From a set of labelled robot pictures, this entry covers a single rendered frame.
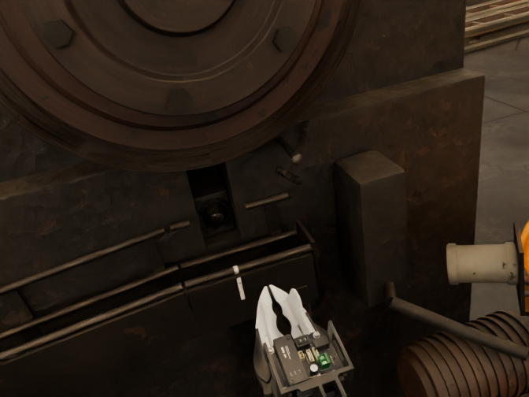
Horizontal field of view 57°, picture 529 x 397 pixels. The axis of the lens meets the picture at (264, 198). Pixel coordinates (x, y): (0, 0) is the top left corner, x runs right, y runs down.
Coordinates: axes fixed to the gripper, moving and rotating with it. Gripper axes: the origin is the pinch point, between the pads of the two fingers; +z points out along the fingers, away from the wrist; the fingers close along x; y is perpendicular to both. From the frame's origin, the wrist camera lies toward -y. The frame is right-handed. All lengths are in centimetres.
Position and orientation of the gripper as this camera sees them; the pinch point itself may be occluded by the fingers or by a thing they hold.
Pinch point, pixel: (271, 298)
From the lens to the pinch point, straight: 59.0
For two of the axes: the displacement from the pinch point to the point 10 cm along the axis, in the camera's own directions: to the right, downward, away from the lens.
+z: -3.1, -6.7, 6.7
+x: -9.5, 2.6, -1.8
